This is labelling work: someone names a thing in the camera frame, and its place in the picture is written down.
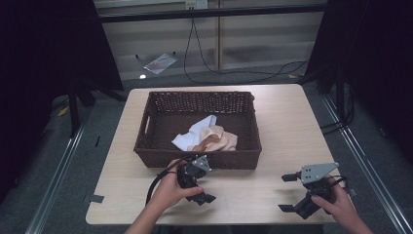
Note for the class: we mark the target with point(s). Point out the black metal stand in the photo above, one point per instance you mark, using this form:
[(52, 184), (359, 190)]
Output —
[(74, 110), (340, 97)]

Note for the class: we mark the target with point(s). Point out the peach cloth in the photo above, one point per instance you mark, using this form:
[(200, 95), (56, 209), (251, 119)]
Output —
[(217, 139)]

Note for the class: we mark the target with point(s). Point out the black horizontal bar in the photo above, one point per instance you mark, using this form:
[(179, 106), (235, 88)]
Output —
[(211, 13)]

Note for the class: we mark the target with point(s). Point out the white cloth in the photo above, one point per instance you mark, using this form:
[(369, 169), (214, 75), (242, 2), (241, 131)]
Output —
[(195, 133)]

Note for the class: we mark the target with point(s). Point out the brown wicker basket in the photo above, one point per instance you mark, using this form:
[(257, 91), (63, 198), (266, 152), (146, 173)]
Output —
[(168, 120)]

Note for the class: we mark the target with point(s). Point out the yellow tape piece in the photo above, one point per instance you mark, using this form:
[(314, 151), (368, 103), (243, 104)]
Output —
[(63, 111)]

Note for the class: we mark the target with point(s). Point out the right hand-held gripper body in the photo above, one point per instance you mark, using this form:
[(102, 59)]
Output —
[(316, 172)]

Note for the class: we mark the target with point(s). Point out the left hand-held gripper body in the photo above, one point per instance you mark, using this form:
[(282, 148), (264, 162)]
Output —
[(198, 165)]

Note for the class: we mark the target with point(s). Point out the metal floor rail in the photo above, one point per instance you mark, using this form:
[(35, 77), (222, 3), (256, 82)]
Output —
[(367, 169), (55, 182)]

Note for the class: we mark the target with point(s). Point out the clear plastic bag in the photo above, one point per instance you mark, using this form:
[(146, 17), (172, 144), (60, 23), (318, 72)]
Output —
[(160, 63)]

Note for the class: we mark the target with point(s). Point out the grey tape piece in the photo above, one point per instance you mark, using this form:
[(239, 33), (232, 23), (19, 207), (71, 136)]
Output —
[(94, 198), (351, 191)]

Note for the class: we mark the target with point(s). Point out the person's right hand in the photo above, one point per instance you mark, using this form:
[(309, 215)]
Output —
[(339, 203)]

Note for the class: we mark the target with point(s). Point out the person's left hand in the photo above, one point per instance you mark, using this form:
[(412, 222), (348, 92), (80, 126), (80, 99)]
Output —
[(168, 190)]

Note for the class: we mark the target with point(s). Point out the white wall outlet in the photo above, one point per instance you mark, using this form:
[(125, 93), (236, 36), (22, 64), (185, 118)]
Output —
[(196, 4)]

